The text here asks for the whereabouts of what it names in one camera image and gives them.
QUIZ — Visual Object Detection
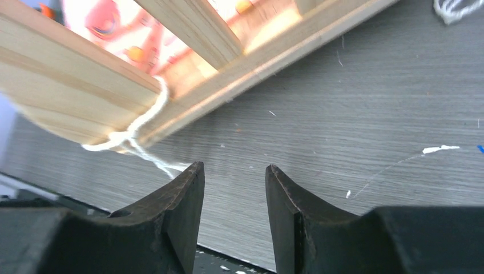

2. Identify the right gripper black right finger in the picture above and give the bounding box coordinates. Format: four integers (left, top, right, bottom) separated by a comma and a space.
265, 165, 483, 273

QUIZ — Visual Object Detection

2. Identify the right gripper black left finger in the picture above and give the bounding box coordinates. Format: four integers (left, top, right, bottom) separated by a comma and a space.
1, 162, 205, 274

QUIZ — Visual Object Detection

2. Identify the wooden slatted pet bed frame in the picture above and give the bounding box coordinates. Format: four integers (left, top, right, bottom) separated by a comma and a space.
0, 0, 400, 150

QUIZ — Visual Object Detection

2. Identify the pink printed cushion with ties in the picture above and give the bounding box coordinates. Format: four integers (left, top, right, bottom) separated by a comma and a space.
62, 0, 484, 180

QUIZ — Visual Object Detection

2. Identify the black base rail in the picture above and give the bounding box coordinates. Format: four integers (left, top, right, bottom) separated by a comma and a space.
1, 174, 274, 273

